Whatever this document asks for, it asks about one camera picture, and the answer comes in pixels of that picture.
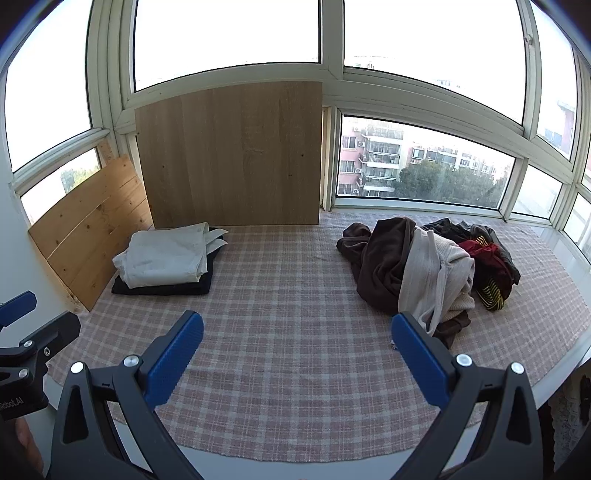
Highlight green trees outside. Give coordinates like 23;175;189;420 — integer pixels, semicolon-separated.
394;159;509;208

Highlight red yellow striped garment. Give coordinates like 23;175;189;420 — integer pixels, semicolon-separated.
459;235;515;311

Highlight cream ribbed sweater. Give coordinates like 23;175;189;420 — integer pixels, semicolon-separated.
398;227;476;335

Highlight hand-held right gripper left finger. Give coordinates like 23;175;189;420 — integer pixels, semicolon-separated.
46;310;205;480

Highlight brown garment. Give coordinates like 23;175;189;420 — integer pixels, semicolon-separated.
336;217;472;349

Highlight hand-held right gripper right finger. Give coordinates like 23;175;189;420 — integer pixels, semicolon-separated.
390;311;555;480

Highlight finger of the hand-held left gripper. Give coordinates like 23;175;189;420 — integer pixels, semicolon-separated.
0;291;38;329
0;311;81;370

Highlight large light wooden board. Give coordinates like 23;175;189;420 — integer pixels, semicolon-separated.
135;82;324;229

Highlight pink plaid blanket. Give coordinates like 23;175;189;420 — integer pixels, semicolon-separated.
46;213;591;462

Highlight crumpled black garment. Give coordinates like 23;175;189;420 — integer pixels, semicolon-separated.
471;224;522;286

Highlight folded white shirt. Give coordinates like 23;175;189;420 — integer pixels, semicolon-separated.
112;222;230;289

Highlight pale lace cloth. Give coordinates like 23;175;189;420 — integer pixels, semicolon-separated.
547;364;591;462

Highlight folded black garment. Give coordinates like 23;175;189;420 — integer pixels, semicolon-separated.
111;226;227;297

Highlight pine slatted wooden panel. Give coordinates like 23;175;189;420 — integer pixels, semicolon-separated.
28;155;154;312

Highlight apartment buildings outside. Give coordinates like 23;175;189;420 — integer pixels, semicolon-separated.
337;115;515;197

